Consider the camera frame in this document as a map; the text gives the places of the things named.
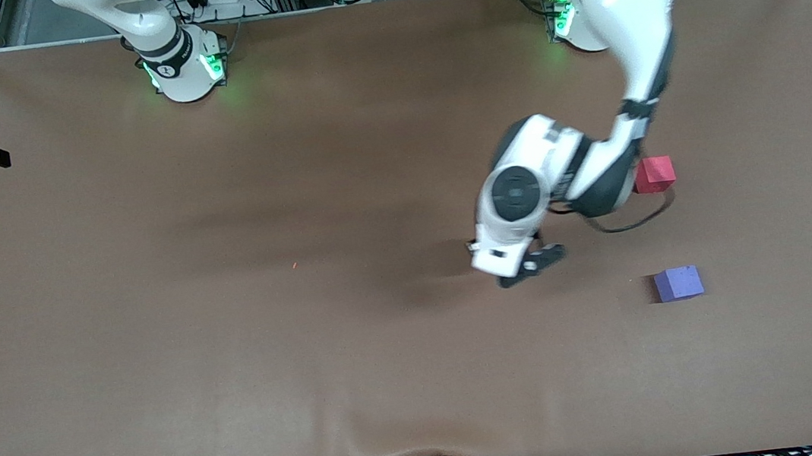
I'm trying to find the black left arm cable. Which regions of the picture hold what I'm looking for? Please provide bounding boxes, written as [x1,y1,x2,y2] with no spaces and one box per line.
[546,184,681,242]

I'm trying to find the purple foam block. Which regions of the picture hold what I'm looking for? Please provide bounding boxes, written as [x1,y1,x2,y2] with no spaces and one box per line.
[652,263,707,305]

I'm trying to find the red foam block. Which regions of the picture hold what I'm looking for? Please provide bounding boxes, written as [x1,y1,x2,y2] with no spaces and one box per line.
[632,154,678,195]

